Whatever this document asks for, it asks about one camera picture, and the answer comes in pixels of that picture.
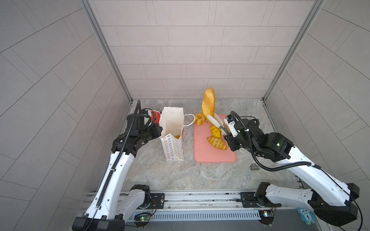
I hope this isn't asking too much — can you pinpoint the long loaf fake bread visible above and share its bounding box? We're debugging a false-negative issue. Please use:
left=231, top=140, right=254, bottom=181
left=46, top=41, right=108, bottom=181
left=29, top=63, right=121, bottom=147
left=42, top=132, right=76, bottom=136
left=201, top=88, right=215, bottom=123

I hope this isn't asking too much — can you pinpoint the bundt shaped fake bread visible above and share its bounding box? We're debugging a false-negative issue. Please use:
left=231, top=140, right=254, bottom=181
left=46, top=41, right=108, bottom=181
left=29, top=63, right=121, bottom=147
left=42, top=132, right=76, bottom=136
left=194, top=113, right=205, bottom=126

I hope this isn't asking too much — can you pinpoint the white printed paper bag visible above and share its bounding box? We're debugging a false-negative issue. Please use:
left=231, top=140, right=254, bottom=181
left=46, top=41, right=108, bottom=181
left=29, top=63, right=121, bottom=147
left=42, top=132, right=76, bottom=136
left=159, top=107, right=195, bottom=161

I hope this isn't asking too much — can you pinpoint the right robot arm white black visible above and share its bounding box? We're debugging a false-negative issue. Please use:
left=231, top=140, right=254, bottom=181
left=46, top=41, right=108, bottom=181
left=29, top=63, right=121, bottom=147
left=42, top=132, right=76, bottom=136
left=206, top=111, right=363, bottom=228

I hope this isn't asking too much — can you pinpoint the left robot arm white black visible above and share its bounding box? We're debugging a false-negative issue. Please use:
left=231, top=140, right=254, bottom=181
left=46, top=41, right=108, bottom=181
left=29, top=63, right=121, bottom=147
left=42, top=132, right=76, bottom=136
left=72, top=123, right=162, bottom=231

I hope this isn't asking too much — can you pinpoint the yellow small fake pastry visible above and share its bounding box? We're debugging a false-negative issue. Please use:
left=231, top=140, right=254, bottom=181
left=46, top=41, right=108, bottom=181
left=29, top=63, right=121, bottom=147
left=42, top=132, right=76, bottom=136
left=210, top=125, right=222, bottom=138

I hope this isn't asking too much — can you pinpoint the braided fake bread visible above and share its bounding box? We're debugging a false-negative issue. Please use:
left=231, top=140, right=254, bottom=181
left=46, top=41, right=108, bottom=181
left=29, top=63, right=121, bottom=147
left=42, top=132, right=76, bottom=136
left=207, top=136, right=227, bottom=150

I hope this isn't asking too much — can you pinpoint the red shark plush toy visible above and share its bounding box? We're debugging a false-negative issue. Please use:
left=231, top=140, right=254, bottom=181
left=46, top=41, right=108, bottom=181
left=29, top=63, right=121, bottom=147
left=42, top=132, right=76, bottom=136
left=149, top=110, right=161, bottom=124

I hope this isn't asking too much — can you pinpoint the small grey metal fitting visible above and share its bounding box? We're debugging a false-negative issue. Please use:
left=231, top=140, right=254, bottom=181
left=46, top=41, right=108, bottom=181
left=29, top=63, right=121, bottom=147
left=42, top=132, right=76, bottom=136
left=250, top=163, right=260, bottom=170

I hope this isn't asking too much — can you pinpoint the left green circuit board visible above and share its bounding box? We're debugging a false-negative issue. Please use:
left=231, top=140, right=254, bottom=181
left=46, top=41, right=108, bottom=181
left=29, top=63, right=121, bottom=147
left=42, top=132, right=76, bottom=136
left=134, top=212, right=152, bottom=222

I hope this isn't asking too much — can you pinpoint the right circuit board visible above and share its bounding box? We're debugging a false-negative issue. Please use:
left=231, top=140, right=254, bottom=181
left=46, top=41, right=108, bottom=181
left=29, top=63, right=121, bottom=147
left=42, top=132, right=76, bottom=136
left=258, top=210, right=275, bottom=225

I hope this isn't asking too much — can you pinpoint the blue owl number tag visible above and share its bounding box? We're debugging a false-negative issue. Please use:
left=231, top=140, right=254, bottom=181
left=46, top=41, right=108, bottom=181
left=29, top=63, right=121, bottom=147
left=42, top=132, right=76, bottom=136
left=296, top=208, right=315, bottom=225

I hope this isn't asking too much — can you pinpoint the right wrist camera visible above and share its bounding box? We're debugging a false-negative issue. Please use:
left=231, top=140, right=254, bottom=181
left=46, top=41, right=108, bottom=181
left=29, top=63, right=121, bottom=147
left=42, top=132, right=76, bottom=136
left=224, top=115, right=238, bottom=138

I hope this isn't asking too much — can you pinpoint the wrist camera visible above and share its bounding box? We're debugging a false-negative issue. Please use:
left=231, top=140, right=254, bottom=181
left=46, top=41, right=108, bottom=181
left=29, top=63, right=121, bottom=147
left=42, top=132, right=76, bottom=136
left=127, top=113, right=152, bottom=130
left=224, top=115, right=238, bottom=138

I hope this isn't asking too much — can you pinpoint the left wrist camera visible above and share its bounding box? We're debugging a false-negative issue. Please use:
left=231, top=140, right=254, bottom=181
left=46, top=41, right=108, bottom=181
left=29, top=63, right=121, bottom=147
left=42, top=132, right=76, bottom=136
left=127, top=113, right=152, bottom=130

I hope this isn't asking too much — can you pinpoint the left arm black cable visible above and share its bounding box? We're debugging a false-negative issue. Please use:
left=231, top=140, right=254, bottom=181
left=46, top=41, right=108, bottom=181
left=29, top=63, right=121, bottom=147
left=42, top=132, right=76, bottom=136
left=83, top=100, right=157, bottom=231

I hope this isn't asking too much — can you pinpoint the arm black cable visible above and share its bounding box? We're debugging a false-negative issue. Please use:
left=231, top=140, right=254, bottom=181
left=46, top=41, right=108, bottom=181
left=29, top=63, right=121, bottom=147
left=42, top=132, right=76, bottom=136
left=83, top=100, right=157, bottom=231
left=229, top=111, right=363, bottom=231

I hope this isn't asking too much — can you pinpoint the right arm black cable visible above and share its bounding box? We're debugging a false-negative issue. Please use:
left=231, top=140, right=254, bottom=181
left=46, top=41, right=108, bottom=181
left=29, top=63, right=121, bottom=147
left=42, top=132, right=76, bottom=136
left=229, top=111, right=363, bottom=231

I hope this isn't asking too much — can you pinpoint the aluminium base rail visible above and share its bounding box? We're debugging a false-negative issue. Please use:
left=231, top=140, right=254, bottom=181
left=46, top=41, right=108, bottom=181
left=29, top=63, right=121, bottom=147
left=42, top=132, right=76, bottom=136
left=126, top=190, right=303, bottom=225

